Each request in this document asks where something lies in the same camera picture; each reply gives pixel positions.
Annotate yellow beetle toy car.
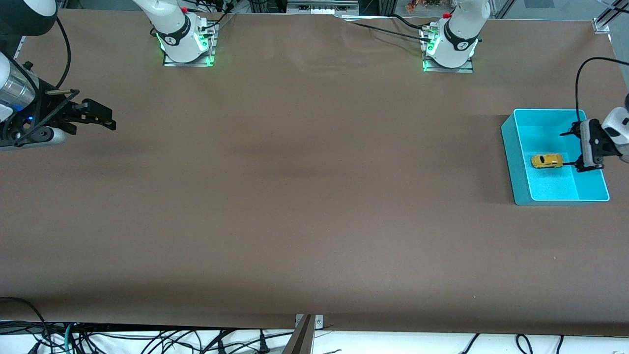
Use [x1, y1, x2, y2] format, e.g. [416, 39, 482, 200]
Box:
[531, 154, 564, 169]

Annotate teal plastic bin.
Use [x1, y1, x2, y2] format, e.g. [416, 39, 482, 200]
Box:
[501, 109, 610, 206]

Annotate colourful background items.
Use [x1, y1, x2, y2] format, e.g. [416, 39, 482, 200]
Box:
[405, 0, 443, 13]

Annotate grey electronics box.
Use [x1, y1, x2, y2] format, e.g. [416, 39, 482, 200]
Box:
[286, 0, 360, 15]

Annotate grey table support beam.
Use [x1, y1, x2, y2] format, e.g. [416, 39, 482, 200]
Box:
[282, 315, 315, 354]

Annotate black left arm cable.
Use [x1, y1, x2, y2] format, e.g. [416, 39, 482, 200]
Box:
[574, 57, 629, 123]

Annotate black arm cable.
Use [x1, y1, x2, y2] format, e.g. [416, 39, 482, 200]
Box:
[56, 17, 74, 92]
[574, 57, 629, 123]

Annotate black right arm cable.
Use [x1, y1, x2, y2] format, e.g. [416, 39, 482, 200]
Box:
[56, 17, 74, 92]

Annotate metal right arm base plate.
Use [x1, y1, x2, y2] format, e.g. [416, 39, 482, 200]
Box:
[162, 22, 218, 67]

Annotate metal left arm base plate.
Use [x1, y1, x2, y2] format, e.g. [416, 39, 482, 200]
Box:
[421, 27, 475, 73]

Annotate black right base cable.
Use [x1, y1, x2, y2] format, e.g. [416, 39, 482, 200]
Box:
[199, 9, 234, 31]

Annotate short black base cable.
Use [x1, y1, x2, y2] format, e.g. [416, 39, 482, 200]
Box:
[391, 14, 430, 31]

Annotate black looped floor cable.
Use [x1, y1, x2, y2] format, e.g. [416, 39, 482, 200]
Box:
[0, 296, 51, 354]

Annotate long black base cable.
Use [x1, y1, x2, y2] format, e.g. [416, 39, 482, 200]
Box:
[350, 21, 433, 42]

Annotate black floor cable tangle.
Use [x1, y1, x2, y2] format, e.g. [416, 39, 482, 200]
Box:
[0, 320, 295, 354]

